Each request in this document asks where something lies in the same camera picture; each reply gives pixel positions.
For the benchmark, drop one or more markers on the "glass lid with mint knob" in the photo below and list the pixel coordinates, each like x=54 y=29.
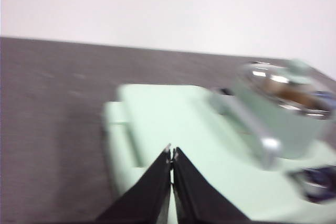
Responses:
x=262 y=74

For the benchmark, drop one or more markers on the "mint green breakfast machine base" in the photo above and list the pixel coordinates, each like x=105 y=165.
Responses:
x=236 y=197

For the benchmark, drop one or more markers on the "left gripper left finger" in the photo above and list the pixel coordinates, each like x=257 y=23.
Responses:
x=141 y=195

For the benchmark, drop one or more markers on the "mint green hinged grill cover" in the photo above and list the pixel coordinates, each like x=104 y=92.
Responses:
x=170 y=119

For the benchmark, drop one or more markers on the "black control panel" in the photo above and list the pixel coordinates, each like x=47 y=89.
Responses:
x=315 y=197

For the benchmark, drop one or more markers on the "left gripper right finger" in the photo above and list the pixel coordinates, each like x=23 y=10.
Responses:
x=194 y=195

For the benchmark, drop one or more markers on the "silver control dial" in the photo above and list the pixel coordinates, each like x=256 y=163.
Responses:
x=317 y=182

